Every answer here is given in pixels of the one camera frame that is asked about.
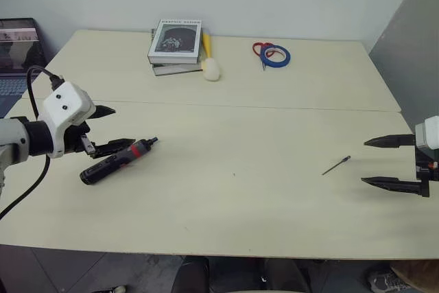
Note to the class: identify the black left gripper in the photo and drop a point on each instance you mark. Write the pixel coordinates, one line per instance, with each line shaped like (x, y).
(73, 140)

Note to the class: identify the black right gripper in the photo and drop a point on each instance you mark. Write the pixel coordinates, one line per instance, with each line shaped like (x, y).
(425, 166)

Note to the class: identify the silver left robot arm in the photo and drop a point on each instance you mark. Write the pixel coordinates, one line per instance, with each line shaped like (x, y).
(13, 138)

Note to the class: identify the black red electric screwdriver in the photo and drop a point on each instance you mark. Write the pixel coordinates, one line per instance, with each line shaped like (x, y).
(113, 162)

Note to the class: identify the small screwdriver bit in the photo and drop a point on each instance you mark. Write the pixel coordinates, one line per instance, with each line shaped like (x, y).
(336, 165)

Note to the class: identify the stack of books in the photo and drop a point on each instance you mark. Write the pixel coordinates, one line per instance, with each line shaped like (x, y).
(175, 69)

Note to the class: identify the thick graphic design book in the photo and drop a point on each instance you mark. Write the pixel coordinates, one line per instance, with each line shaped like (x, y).
(176, 40)

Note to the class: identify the open laptop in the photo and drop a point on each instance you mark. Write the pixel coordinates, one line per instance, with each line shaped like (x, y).
(17, 59)

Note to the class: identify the grey sneaker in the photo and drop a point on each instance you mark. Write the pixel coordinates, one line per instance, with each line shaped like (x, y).
(387, 281)

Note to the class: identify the blue tape roll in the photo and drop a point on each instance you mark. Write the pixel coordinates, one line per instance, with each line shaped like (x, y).
(286, 59)

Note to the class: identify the dark shoe with white edge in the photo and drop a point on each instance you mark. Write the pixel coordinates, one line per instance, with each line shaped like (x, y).
(111, 289)

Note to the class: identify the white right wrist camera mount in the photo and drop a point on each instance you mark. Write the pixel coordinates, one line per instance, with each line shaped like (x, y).
(428, 133)

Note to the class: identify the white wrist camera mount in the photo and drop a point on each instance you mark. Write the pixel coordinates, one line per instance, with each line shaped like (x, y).
(67, 102)
(428, 133)

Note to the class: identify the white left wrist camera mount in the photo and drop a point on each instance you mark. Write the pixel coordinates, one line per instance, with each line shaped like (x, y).
(67, 102)

